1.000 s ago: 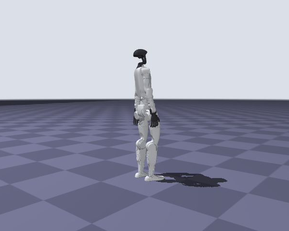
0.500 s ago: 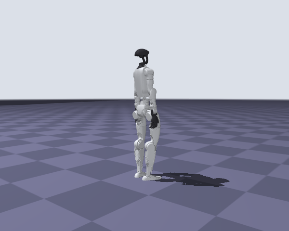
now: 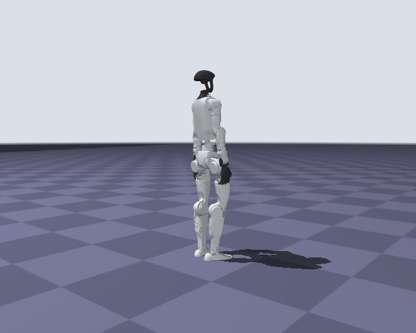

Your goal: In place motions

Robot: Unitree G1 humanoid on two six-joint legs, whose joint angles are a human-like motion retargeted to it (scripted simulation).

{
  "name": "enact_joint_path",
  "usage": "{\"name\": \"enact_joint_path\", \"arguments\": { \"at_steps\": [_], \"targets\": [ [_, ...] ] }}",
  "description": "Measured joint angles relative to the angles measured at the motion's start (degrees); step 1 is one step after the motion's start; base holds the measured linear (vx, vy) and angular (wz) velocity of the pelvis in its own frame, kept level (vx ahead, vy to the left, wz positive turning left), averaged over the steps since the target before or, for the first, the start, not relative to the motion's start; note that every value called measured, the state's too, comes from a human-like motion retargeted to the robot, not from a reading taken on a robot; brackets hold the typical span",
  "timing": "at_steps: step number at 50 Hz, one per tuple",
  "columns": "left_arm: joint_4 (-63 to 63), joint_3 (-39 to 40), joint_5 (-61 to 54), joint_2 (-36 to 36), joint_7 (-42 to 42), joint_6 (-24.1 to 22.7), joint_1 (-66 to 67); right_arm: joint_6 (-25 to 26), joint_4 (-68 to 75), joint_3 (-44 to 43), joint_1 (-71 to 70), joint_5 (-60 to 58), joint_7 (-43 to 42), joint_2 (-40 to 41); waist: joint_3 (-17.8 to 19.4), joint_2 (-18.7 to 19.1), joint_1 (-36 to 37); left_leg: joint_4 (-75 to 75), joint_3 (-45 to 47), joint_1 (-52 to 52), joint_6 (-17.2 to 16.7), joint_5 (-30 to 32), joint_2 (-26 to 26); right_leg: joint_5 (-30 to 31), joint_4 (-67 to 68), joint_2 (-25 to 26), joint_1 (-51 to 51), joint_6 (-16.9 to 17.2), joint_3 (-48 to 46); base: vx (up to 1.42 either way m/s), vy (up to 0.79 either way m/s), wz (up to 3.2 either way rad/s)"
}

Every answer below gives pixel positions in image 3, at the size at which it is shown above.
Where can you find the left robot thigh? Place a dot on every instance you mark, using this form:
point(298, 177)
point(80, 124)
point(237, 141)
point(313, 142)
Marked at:
point(203, 183)

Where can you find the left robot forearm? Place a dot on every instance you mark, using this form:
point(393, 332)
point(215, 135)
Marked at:
point(197, 144)

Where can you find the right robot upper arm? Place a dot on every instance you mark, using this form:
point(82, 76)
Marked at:
point(214, 105)

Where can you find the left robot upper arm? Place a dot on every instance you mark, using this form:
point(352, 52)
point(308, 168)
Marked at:
point(194, 129)

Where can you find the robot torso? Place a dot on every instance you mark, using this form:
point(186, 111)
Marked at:
point(204, 131)

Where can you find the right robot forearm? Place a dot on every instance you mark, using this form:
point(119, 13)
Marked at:
point(220, 143)

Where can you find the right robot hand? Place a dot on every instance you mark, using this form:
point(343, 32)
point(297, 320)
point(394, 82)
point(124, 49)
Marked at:
point(225, 173)

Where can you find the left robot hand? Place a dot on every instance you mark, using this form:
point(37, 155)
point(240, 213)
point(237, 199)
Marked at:
point(194, 174)

